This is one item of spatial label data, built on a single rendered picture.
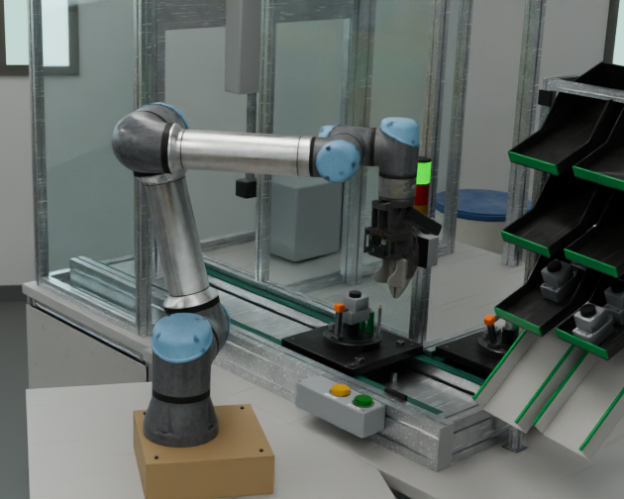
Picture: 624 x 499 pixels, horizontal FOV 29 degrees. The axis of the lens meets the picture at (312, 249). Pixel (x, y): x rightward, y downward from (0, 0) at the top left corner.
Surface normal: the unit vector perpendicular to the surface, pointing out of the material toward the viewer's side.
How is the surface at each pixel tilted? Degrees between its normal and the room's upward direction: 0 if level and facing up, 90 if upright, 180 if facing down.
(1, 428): 0
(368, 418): 90
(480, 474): 0
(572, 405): 45
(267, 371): 90
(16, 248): 90
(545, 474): 0
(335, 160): 90
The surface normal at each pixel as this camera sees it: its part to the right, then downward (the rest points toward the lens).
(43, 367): -0.73, 0.18
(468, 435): 0.69, 0.24
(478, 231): -0.18, 0.34
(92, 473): 0.04, -0.95
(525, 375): -0.56, -0.59
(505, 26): 0.24, 0.29
